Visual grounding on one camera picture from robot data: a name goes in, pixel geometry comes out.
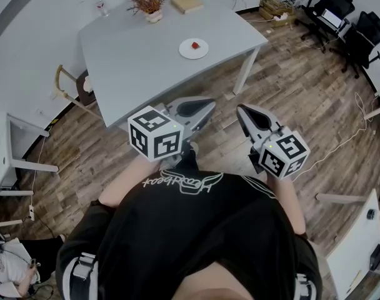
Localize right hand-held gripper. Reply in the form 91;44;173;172
236;104;310;180

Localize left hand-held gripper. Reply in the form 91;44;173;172
127;96;216;168

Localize white round plate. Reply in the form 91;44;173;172
178;37;209;61

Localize person's right forearm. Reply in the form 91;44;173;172
264;175;306;236

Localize person's left forearm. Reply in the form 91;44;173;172
99;158;166;208

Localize white table leg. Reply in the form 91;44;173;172
232;46;261;95

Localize person's black trouser leg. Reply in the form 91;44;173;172
176;141;199;172

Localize flat wooden box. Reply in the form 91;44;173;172
169;0;205;14

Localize stack of cardboard boxes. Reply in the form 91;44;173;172
259;0;297;28

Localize wooden chair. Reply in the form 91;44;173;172
54;64;101;119

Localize person's black printed shirt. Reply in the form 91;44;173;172
55;167;323;300

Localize white laptop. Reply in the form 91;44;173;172
320;7;346;30

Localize clear bottle with red label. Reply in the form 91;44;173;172
96;0;111;18

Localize white desk with devices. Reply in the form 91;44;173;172
314;188;380;300

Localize black box device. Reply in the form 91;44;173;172
369;244;380;271

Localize white side desk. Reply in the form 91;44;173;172
0;112;60;200

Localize white floor cable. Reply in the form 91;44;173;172
293;91;380;181

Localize grey shoulder strap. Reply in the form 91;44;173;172
68;251;99;295
294;272;319;300

